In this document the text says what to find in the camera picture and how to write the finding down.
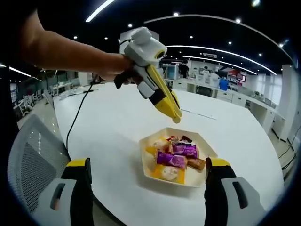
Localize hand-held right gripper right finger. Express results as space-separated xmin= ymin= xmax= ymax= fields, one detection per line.
xmin=204 ymin=157 xmax=266 ymax=226

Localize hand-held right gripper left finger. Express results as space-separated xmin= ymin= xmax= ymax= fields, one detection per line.
xmin=35 ymin=157 xmax=95 ymax=226

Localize brown snack bar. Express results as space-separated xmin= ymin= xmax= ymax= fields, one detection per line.
xmin=185 ymin=158 xmax=207 ymax=173

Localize orange clear pastry food packet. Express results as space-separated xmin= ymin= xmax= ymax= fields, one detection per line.
xmin=152 ymin=164 xmax=186 ymax=185
xmin=145 ymin=138 xmax=170 ymax=157

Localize purple food snack packet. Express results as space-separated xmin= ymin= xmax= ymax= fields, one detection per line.
xmin=173 ymin=144 xmax=198 ymax=158
xmin=156 ymin=151 xmax=188 ymax=169

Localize cream hexagonal tray container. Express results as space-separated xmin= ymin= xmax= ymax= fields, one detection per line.
xmin=139 ymin=127 xmax=218 ymax=188

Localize person's left hand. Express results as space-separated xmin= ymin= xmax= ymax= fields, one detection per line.
xmin=99 ymin=55 xmax=136 ymax=85

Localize light blue screen device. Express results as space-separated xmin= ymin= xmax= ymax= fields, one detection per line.
xmin=166 ymin=65 xmax=179 ymax=80

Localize white office desk row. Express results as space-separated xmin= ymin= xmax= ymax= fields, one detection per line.
xmin=164 ymin=77 xmax=287 ymax=142

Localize curved ceiling light strip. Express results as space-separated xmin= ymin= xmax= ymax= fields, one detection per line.
xmin=182 ymin=56 xmax=257 ymax=71
xmin=166 ymin=45 xmax=278 ymax=75

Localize straight ceiling light strip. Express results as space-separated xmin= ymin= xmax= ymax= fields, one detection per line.
xmin=86 ymin=0 xmax=117 ymax=23

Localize grey mesh office chair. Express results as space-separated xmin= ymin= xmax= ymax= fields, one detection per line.
xmin=8 ymin=114 xmax=95 ymax=226

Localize group of white office chairs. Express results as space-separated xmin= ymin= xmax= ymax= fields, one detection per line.
xmin=14 ymin=93 xmax=45 ymax=116

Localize red wall display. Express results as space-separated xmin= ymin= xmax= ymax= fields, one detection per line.
xmin=229 ymin=70 xmax=247 ymax=83

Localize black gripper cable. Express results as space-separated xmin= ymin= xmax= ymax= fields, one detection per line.
xmin=65 ymin=39 xmax=135 ymax=153

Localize black floor cable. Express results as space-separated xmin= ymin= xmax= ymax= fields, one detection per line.
xmin=279 ymin=127 xmax=297 ymax=170

